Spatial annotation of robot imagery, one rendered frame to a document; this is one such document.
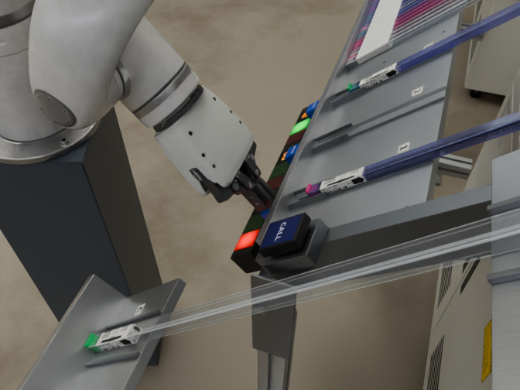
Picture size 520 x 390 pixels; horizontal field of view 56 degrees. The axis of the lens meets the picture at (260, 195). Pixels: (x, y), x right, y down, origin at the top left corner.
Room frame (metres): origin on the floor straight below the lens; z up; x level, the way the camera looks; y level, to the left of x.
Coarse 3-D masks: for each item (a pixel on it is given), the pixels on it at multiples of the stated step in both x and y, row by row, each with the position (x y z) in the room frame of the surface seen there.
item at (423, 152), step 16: (480, 128) 0.35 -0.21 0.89; (496, 128) 0.34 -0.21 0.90; (512, 128) 0.34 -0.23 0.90; (432, 144) 0.37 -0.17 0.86; (448, 144) 0.36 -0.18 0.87; (464, 144) 0.35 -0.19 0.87; (384, 160) 0.38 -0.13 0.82; (400, 160) 0.37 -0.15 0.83; (416, 160) 0.36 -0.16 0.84; (368, 176) 0.38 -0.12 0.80; (320, 192) 0.39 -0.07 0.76
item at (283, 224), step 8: (296, 216) 0.32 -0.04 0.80; (272, 224) 0.33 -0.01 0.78; (280, 224) 0.32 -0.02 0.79; (288, 224) 0.31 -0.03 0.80; (296, 224) 0.31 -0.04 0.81; (272, 232) 0.31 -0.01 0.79; (280, 232) 0.31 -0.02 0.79; (288, 232) 0.30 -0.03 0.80; (264, 240) 0.31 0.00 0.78; (272, 240) 0.30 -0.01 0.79; (280, 240) 0.29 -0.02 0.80; (288, 240) 0.29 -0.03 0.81
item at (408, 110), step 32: (448, 32) 0.62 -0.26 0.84; (384, 64) 0.64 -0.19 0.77; (416, 64) 0.57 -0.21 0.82; (448, 64) 0.53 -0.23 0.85; (352, 96) 0.60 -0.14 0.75; (384, 96) 0.55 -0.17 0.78; (416, 96) 0.50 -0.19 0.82; (448, 96) 0.47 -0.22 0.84; (352, 128) 0.51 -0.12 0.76; (384, 128) 0.47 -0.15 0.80; (416, 128) 0.43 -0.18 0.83; (320, 160) 0.48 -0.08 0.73; (352, 160) 0.43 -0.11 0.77; (352, 192) 0.37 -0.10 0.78; (384, 192) 0.34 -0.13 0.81; (416, 192) 0.32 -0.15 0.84
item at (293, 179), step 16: (368, 0) 0.92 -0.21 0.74; (352, 32) 0.80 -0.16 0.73; (352, 48) 0.76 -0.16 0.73; (336, 64) 0.71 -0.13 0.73; (336, 80) 0.66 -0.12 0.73; (320, 112) 0.58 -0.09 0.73; (320, 128) 0.55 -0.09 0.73; (304, 144) 0.50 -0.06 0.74; (304, 160) 0.48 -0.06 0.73; (288, 176) 0.44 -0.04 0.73; (304, 176) 0.46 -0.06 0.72; (288, 192) 0.42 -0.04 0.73; (272, 208) 0.39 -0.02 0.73; (288, 208) 0.40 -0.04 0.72; (256, 240) 0.35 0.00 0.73
